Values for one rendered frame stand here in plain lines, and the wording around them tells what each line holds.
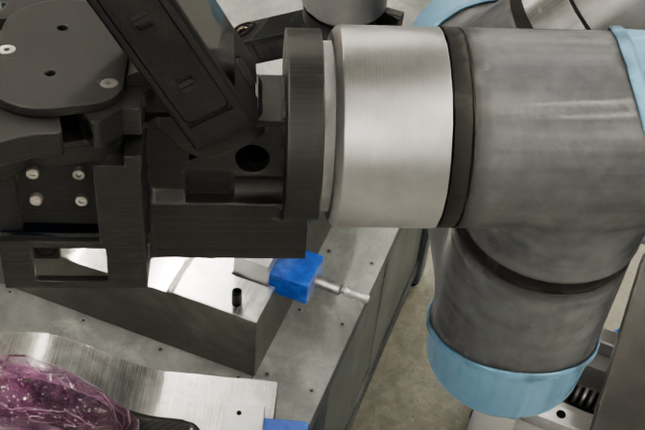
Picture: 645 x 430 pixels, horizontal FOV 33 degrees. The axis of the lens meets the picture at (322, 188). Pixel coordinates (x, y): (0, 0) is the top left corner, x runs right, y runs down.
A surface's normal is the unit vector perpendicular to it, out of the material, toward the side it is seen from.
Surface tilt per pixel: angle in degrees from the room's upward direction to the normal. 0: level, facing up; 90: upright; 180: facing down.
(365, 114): 37
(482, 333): 90
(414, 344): 0
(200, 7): 60
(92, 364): 28
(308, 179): 79
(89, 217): 82
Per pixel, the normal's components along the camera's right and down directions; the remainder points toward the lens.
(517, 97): 0.07, -0.21
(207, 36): 0.89, -0.40
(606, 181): 0.05, 0.56
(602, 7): -0.46, 0.18
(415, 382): 0.07, -0.69
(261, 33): -0.42, -0.77
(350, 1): 0.13, 0.72
